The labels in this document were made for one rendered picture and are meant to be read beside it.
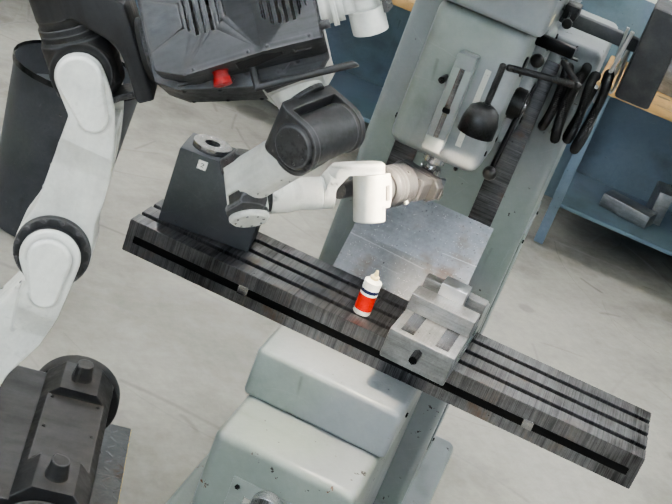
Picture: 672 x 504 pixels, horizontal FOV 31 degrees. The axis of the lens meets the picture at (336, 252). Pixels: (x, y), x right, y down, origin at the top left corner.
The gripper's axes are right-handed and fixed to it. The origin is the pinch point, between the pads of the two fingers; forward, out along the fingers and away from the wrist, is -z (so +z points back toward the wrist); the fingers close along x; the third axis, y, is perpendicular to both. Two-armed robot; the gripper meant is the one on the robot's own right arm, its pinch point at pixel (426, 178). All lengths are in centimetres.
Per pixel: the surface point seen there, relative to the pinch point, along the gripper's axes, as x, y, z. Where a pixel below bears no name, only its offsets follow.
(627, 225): 52, 98, -357
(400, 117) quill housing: 5.7, -12.6, 11.0
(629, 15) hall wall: 114, 11, -404
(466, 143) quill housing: -8.5, -13.4, 6.8
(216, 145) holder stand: 46, 14, 12
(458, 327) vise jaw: -21.4, 25.0, 1.9
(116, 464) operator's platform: 28, 84, 37
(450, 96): -3.8, -22.1, 12.5
